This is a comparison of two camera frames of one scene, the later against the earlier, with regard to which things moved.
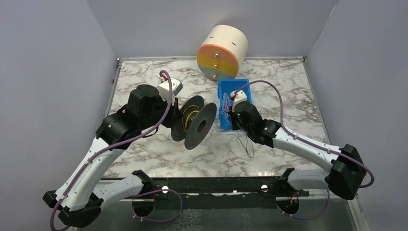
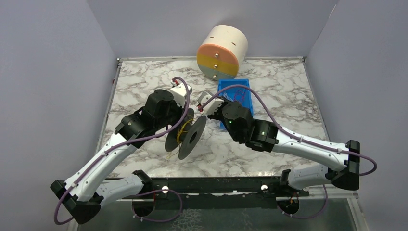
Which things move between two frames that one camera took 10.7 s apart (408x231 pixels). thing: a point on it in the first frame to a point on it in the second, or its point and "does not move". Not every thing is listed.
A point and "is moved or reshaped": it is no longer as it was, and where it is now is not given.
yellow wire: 188,117 is moved or reshaped
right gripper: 238,116 to 213,114
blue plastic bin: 227,86 does not move
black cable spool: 197,121 is moved or reshaped
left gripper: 173,114 does not move
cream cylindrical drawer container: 222,52 does not move
